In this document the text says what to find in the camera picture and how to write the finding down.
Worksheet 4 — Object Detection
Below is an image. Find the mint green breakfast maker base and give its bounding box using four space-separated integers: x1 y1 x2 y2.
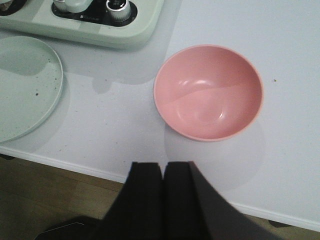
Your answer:
0 0 164 49

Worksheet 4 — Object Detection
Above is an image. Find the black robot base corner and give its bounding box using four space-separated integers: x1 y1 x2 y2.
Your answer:
35 216 101 240

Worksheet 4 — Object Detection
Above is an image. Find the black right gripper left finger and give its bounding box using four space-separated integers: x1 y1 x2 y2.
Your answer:
94 162 163 240

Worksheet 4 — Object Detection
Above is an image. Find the right silver control knob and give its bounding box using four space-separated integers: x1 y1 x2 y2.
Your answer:
105 0 131 22

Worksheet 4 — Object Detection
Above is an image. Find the mint green round plate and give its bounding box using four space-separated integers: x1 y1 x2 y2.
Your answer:
0 36 64 143

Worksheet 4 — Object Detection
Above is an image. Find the left silver control knob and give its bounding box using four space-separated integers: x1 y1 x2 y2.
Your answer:
53 0 68 12

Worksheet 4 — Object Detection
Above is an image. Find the pink plastic bowl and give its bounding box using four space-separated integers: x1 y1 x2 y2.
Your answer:
153 44 264 142

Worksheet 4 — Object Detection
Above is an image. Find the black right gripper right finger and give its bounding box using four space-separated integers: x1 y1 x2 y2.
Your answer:
164 161 279 240

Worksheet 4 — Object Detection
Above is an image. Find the silver control knob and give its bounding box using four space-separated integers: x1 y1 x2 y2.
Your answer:
105 0 131 22
53 0 68 12

